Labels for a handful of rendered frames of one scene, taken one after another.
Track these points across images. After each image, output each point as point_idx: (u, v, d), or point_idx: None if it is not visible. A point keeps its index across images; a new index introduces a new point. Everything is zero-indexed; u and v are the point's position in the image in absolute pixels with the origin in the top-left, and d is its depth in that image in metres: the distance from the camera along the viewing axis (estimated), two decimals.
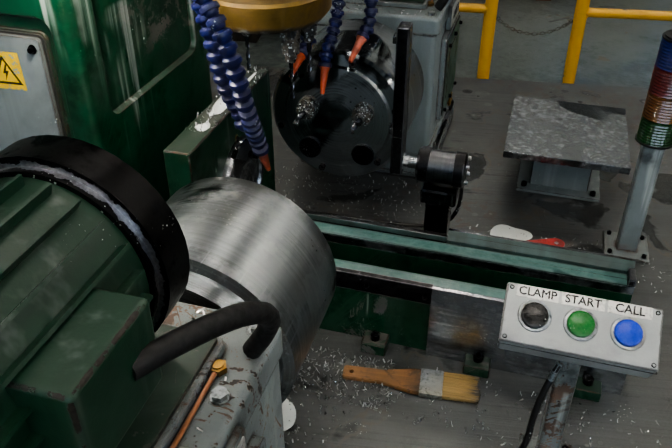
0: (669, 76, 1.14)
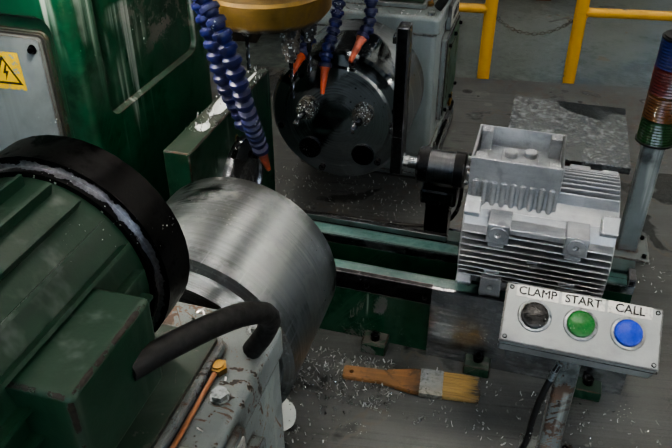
0: (669, 76, 1.14)
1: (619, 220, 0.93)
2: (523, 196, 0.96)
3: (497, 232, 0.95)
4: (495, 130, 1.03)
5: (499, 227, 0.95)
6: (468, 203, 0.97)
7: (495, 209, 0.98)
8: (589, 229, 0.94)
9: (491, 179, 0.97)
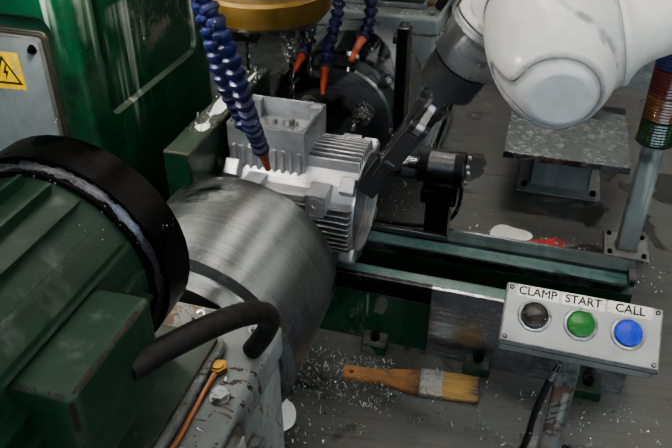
0: (669, 76, 1.14)
1: (354, 180, 1.01)
2: (275, 159, 1.05)
3: None
4: (265, 100, 1.12)
5: None
6: (227, 165, 1.06)
7: (252, 171, 1.06)
8: (331, 189, 1.03)
9: (246, 143, 1.05)
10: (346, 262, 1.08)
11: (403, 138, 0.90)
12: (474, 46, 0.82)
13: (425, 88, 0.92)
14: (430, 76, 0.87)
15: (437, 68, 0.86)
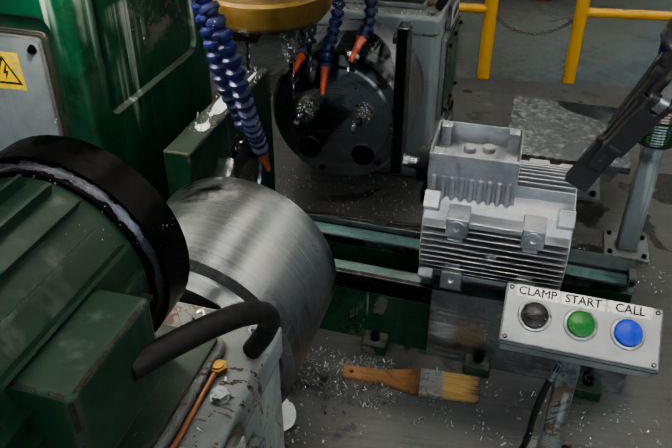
0: None
1: (575, 213, 0.94)
2: (481, 190, 0.98)
3: (456, 226, 0.96)
4: (454, 126, 1.04)
5: (457, 221, 0.96)
6: (427, 198, 0.98)
7: (454, 204, 0.99)
8: (546, 222, 0.96)
9: (449, 174, 0.98)
10: None
11: (638, 117, 0.76)
12: None
13: (661, 58, 0.78)
14: None
15: None
